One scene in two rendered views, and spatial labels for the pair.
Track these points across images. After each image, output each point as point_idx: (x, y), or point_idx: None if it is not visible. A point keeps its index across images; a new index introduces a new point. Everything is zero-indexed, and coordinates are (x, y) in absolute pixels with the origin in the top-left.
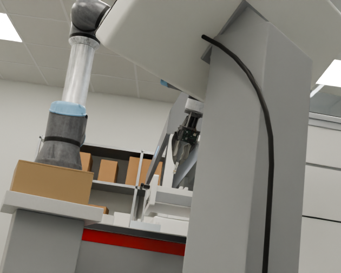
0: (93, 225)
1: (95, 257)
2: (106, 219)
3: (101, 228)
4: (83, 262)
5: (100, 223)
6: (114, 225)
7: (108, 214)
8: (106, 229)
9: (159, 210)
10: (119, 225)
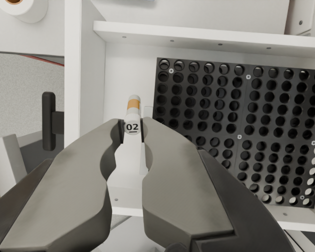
0: (15, 53)
1: (60, 58)
2: (26, 19)
3: (35, 55)
4: (50, 58)
5: (26, 53)
6: (52, 54)
7: (20, 14)
8: (44, 56)
9: (128, 83)
10: (61, 54)
